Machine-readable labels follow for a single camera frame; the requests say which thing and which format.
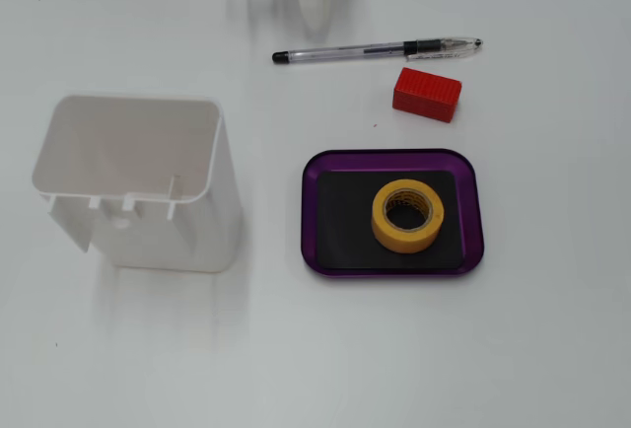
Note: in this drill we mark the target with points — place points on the white plastic box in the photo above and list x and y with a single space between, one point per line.
148 250

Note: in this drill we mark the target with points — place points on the clear ballpoint pen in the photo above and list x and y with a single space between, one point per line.
345 52

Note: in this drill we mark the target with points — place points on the black tray mat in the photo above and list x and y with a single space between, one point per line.
345 221

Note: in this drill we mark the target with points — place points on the purple metal tray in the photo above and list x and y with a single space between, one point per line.
308 211

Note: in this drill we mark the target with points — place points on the yellow tape roll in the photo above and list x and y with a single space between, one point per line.
379 231

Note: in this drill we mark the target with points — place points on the red ribbed block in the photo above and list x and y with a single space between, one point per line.
426 95

